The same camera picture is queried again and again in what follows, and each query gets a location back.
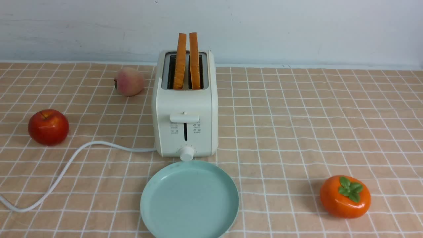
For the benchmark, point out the toasted bread slice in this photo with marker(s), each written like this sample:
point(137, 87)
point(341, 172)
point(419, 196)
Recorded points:
point(180, 62)
point(194, 62)

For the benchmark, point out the white two-slot toaster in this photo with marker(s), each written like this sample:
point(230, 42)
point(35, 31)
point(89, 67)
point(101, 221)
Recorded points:
point(185, 121)

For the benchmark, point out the beige checkered tablecloth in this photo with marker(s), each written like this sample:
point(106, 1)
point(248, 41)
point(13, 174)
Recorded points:
point(282, 133)

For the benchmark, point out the light blue round plate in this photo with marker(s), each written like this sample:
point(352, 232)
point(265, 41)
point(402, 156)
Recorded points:
point(194, 199)

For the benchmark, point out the pink peach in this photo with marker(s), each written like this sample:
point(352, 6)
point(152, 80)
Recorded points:
point(129, 82)

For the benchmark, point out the orange persimmon with green leaf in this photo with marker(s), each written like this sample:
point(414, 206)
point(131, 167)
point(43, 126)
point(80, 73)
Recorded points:
point(345, 197)

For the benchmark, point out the red apple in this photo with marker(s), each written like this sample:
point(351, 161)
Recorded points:
point(48, 127)

